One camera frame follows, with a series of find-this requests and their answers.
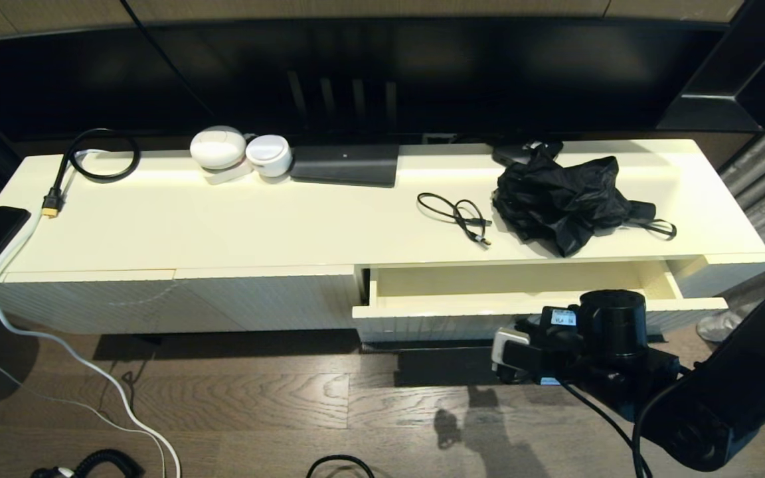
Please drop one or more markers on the cream TV cabinet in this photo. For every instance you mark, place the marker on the cream TV cabinet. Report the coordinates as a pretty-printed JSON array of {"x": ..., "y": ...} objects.
[{"x": 256, "y": 226}]

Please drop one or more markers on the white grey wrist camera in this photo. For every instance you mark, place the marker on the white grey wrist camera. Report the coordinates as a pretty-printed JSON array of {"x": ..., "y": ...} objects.
[{"x": 509, "y": 352}]

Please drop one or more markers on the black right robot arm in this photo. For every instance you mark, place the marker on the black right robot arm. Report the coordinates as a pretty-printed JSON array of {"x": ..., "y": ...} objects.
[{"x": 721, "y": 385}]

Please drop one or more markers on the small white round device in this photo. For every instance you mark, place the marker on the small white round device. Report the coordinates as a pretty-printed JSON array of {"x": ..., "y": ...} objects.
[{"x": 268, "y": 155}]

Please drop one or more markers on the small black set-top box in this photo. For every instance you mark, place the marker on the small black set-top box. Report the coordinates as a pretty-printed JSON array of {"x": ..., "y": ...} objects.
[{"x": 509, "y": 154}]

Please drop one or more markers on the dark grey flat box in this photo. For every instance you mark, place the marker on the dark grey flat box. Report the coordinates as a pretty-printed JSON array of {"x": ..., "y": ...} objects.
[{"x": 344, "y": 166}]

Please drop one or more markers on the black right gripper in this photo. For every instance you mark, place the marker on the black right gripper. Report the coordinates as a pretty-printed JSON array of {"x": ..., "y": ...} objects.
[{"x": 555, "y": 352}]

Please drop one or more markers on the large white round device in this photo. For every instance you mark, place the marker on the large white round device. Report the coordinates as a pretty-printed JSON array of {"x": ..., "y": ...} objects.
[{"x": 218, "y": 147}]

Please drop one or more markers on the black television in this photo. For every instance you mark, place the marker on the black television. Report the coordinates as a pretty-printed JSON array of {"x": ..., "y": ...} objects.
[{"x": 422, "y": 66}]

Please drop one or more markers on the black wall shelf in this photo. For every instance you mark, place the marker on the black wall shelf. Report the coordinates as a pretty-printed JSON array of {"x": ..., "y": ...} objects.
[{"x": 754, "y": 40}]

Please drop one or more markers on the black umbrella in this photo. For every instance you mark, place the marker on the black umbrella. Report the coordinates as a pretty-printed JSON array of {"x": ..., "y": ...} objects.
[{"x": 555, "y": 199}]

